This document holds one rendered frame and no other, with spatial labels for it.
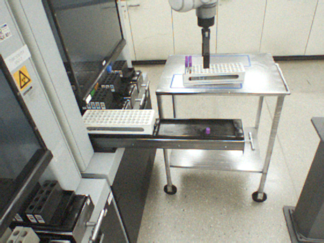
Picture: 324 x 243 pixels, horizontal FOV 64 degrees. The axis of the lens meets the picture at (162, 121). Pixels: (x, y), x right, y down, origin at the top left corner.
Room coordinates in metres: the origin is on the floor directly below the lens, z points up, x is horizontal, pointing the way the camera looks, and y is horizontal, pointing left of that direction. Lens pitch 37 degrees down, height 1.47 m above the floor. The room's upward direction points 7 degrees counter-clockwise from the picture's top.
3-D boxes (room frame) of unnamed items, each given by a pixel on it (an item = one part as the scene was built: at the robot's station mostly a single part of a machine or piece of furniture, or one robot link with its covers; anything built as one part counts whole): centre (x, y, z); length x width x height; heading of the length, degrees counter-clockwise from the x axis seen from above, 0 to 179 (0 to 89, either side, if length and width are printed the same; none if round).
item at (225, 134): (0.83, 0.01, 0.78); 0.73 x 0.14 x 0.09; 78
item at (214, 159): (1.25, -0.33, 0.41); 0.67 x 0.46 x 0.82; 76
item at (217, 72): (1.15, -0.27, 0.85); 0.30 x 0.10 x 0.06; 82
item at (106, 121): (0.86, 0.18, 0.83); 0.30 x 0.10 x 0.06; 78
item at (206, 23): (1.16, -0.24, 1.09); 0.08 x 0.07 x 0.09; 172
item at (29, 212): (0.49, 0.38, 0.85); 0.12 x 0.02 x 0.06; 167
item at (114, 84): (1.18, 0.21, 0.85); 0.12 x 0.02 x 0.06; 168
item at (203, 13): (1.16, -0.24, 1.16); 0.09 x 0.09 x 0.06
